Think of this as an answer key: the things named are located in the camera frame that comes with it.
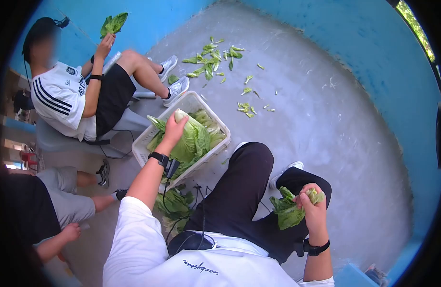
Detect person's right hand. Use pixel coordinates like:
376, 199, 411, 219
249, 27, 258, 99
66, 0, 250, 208
293, 183, 329, 245

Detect person's left hand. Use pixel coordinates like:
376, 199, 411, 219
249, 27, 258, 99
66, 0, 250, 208
157, 110, 190, 156

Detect person's right fingers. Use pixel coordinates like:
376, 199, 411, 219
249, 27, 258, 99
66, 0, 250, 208
293, 183, 327, 206

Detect bunch of torn green leaves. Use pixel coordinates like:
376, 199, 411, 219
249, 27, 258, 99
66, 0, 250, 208
270, 186, 325, 230

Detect whole napa cabbage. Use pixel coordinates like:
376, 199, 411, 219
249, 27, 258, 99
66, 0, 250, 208
147, 108, 212, 180

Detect white plastic basket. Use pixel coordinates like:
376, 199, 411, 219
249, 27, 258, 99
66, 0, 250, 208
131, 90, 231, 189

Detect pile of trimmed cabbage stalks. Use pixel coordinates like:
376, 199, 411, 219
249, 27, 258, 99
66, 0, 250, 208
189, 109, 227, 150

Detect black wrist band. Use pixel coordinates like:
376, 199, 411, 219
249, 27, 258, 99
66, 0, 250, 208
147, 151, 181, 180
294, 238, 330, 257

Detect person's legs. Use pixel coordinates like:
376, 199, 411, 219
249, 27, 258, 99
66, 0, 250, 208
184, 141, 332, 265

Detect scattered green leaf scraps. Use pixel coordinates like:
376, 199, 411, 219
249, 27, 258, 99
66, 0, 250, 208
168, 36, 277, 119

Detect shiny clear plastic tube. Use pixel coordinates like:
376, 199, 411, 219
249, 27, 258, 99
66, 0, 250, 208
103, 51, 123, 74

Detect heap of green leaves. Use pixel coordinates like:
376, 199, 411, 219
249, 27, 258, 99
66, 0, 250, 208
154, 184, 195, 234

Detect blue box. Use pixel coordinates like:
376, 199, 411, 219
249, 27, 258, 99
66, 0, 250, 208
334, 263, 380, 287

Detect large green leaf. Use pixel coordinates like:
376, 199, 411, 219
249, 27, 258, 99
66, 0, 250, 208
100, 12, 129, 39

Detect person's body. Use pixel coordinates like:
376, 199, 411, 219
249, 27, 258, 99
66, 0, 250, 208
103, 196, 335, 287

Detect red stool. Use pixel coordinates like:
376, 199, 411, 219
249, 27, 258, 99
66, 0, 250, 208
20, 152, 39, 168

